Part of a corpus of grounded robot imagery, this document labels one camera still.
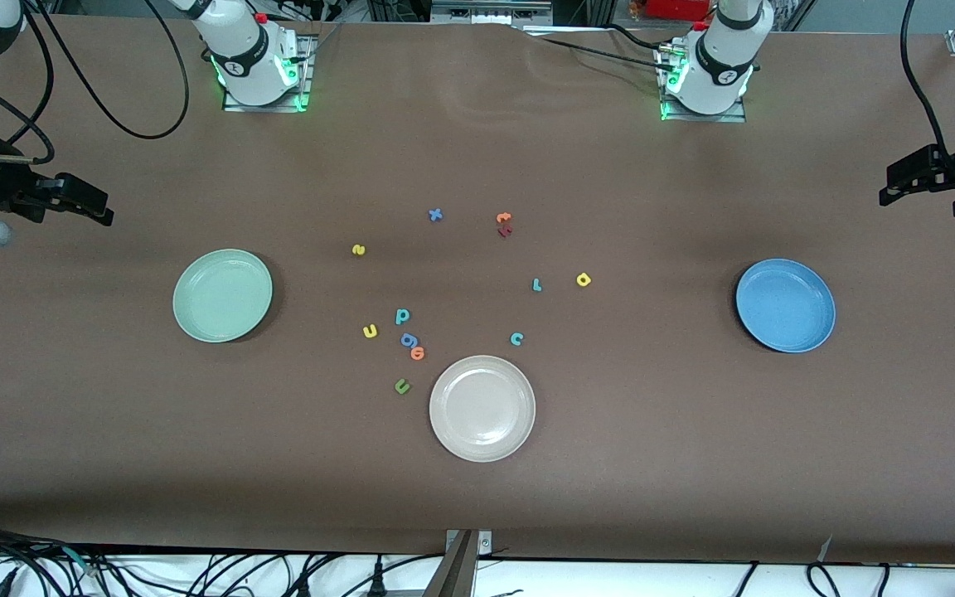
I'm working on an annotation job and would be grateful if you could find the green plate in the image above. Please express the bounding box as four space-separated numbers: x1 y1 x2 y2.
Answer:
172 249 274 344

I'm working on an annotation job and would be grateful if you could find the blue plate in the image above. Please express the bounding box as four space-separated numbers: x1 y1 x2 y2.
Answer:
735 259 836 354

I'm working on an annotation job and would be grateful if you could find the red box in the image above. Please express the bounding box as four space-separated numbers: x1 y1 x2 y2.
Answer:
643 0 712 21

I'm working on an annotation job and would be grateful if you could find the black crate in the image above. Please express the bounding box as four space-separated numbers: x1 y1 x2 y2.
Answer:
368 0 433 23

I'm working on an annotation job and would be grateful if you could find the brown table cover sheet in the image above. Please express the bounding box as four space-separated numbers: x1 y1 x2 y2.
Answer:
0 15 955 565

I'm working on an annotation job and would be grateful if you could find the beige plate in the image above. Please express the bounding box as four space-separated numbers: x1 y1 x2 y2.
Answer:
429 355 537 463

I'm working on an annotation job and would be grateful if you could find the grey device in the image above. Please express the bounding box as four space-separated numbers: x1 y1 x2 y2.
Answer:
430 0 555 27

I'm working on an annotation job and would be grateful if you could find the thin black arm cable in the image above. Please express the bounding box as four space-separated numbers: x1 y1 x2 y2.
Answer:
0 0 57 165

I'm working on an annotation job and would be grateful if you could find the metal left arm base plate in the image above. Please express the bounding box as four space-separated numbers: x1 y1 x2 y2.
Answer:
658 41 748 124

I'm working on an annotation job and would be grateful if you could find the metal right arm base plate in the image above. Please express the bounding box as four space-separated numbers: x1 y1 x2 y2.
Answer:
222 33 317 113

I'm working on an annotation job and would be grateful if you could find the green thin cable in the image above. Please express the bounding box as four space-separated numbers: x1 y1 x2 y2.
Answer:
63 547 105 575

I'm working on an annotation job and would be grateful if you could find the metal table bracket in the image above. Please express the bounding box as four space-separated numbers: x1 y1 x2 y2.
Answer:
424 529 493 597

